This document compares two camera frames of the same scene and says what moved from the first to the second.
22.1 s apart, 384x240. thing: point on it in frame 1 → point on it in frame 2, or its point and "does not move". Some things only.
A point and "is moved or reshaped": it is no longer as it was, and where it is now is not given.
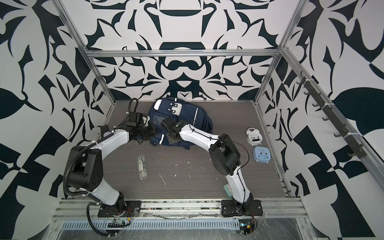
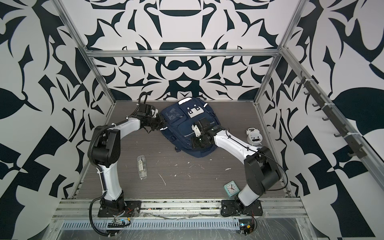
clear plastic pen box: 142,167 does not move
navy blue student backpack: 179,109 is moved or reshaped
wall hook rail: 356,145 does not move
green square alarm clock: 228,189 does not move
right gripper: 168,136 → 195,144
